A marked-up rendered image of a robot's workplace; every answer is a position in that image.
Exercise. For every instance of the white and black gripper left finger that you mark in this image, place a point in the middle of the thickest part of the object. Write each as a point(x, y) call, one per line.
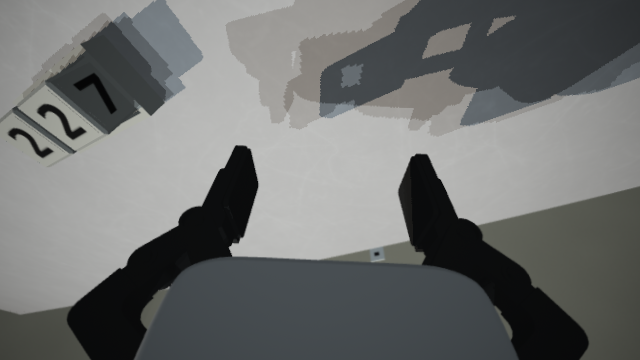
point(107, 320)

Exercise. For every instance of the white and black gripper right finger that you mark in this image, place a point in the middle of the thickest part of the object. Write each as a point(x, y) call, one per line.
point(541, 330)

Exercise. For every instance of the grey calendar digit cube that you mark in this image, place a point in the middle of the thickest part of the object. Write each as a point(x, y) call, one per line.
point(31, 138)
point(79, 106)

